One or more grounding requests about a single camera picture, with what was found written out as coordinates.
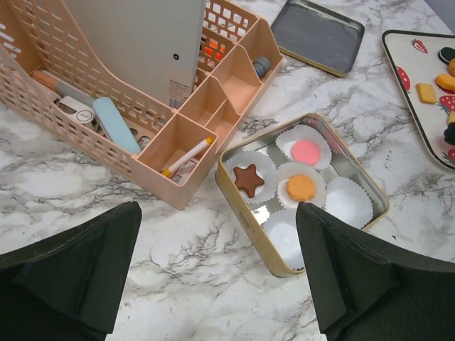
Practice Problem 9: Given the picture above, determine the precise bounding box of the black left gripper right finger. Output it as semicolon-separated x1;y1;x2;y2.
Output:
296;202;454;340

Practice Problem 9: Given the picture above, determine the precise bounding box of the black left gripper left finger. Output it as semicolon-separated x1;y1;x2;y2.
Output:
1;202;141;340

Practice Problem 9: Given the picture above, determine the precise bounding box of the orange round cookie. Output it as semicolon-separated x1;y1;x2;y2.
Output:
448;58;455;77
286;174;316;201

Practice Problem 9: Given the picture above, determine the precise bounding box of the pink round macaron cookie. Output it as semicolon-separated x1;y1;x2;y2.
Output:
291;139;321;166

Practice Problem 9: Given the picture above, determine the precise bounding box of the brown star cookie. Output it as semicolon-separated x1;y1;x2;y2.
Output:
233;164;264;198

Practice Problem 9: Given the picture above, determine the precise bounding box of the white paper cupcake liner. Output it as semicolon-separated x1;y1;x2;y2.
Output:
276;124;332;170
263;210;305;270
324;177;373;229
225;151;277;205
277;162;326;209

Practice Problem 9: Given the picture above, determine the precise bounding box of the white yellow-capped marker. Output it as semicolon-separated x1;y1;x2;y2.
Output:
161;137;213;178

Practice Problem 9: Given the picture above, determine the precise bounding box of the gold square cookie tin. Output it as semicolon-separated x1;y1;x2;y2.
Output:
215;114;389;278

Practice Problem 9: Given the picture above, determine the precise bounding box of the light blue eraser case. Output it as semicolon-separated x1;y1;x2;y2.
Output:
92;97;141;154

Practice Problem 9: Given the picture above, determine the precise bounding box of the white correction tape dispenser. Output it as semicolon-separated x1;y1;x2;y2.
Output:
55;96;98;131

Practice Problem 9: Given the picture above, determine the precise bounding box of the yellow square biscuit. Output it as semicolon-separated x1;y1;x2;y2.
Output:
446;112;455;126
416;82;437;104

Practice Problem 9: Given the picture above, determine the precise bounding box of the peach highlighter pen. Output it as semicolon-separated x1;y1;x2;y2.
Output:
31;70;95;107

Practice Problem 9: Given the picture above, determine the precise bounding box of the peach plastic file organizer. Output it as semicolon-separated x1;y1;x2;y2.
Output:
1;1;282;210

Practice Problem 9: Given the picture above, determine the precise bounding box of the orange heart cookie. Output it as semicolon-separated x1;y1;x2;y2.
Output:
435;73;455;92

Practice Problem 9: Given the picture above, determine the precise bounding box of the strawberry pattern serving tray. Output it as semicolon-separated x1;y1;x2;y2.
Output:
382;30;454;170

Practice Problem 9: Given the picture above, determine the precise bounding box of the grey blue glue stick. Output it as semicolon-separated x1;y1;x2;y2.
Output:
252;56;271;78

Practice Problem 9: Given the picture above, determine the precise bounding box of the black sandwich cookie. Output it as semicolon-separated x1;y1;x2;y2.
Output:
438;46;455;65

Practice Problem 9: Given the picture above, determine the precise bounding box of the grey square tin lid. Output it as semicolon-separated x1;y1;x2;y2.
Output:
271;1;365;77

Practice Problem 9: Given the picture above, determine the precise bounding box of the grey document folder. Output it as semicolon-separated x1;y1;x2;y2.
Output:
65;0;205;109

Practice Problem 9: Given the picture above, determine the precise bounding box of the orange black marker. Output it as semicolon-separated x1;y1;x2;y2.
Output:
201;38;226;61

